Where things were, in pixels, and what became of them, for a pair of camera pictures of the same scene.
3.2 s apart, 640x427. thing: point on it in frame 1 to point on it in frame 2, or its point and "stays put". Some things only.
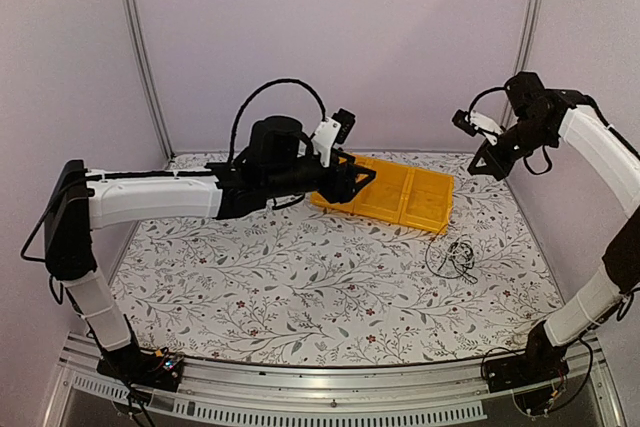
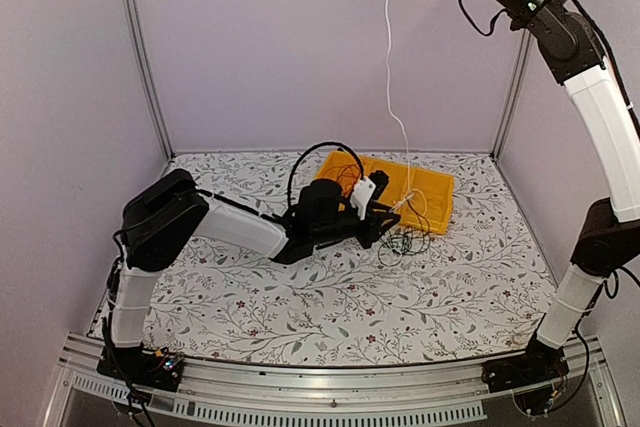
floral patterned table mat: x=318 y=285 stays put
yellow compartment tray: x=427 y=201 stays put
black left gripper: x=345 y=174 to x=372 y=231
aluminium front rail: x=388 y=393 stays put
